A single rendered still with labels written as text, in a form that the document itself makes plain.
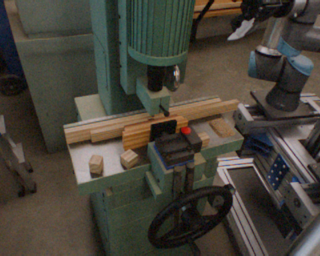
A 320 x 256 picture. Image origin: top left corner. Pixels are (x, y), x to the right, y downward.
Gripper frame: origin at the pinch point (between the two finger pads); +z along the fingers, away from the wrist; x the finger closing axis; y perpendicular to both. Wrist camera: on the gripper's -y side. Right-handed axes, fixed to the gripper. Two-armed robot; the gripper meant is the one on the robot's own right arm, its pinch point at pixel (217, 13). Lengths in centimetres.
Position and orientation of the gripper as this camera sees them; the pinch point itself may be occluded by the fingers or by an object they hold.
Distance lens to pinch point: 78.6
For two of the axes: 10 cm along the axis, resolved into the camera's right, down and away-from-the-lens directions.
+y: 3.1, -1.9, -9.3
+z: -9.1, 2.1, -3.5
